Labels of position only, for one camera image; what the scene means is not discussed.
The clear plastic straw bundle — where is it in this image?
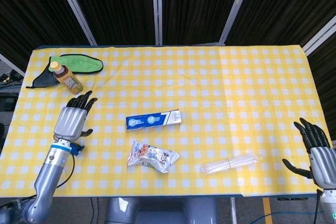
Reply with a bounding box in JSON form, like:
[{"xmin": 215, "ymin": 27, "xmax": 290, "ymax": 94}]
[{"xmin": 201, "ymin": 153, "xmax": 263, "ymax": 175}]

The white crumpled snack bag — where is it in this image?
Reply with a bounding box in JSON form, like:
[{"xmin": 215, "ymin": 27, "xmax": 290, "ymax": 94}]
[{"xmin": 127, "ymin": 140, "xmax": 181, "ymax": 174}]

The blue floor cable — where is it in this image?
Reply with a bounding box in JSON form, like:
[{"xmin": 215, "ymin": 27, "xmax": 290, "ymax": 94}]
[{"xmin": 249, "ymin": 207, "xmax": 317, "ymax": 224}]

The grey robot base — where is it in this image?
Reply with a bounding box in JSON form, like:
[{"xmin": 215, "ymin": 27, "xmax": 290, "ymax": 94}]
[{"xmin": 104, "ymin": 197, "xmax": 218, "ymax": 224}]

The white partition frame post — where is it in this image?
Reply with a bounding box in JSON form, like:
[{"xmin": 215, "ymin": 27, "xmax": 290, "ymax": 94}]
[
  {"xmin": 218, "ymin": 0, "xmax": 254, "ymax": 46},
  {"xmin": 301, "ymin": 15, "xmax": 336, "ymax": 56},
  {"xmin": 151, "ymin": 0, "xmax": 164, "ymax": 46},
  {"xmin": 0, "ymin": 53, "xmax": 26, "ymax": 77},
  {"xmin": 52, "ymin": 0, "xmax": 98, "ymax": 46}
]

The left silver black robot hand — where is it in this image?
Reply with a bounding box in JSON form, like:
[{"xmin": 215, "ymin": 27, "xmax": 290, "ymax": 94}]
[{"xmin": 53, "ymin": 90, "xmax": 98, "ymax": 143}]

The yellow floor tape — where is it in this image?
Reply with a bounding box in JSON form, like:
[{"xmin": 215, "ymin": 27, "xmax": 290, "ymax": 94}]
[{"xmin": 262, "ymin": 197, "xmax": 273, "ymax": 224}]

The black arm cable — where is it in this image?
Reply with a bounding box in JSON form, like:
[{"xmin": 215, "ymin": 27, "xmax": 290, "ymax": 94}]
[
  {"xmin": 55, "ymin": 153, "xmax": 76, "ymax": 190},
  {"xmin": 313, "ymin": 189, "xmax": 323, "ymax": 224}
]

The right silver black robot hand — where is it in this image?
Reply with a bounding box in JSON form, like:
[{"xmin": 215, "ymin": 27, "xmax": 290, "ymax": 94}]
[{"xmin": 282, "ymin": 118, "xmax": 336, "ymax": 190}]

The tea bottle with yellow cap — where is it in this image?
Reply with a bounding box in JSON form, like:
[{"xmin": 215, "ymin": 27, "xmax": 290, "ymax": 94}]
[{"xmin": 49, "ymin": 60, "xmax": 84, "ymax": 95}]

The blue white toothpaste box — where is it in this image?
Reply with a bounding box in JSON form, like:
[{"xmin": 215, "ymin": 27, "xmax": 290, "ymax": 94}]
[{"xmin": 125, "ymin": 109, "xmax": 183, "ymax": 132}]

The dark fabric partition panel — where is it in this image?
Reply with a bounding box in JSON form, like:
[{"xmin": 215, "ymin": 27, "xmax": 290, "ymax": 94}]
[
  {"xmin": 0, "ymin": 0, "xmax": 91, "ymax": 77},
  {"xmin": 161, "ymin": 0, "xmax": 247, "ymax": 46},
  {"xmin": 64, "ymin": 0, "xmax": 158, "ymax": 46},
  {"xmin": 225, "ymin": 0, "xmax": 336, "ymax": 48}
]

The yellow white checkered tablecloth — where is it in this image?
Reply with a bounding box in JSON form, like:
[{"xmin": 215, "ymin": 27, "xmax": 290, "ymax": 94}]
[{"xmin": 0, "ymin": 45, "xmax": 336, "ymax": 198}]

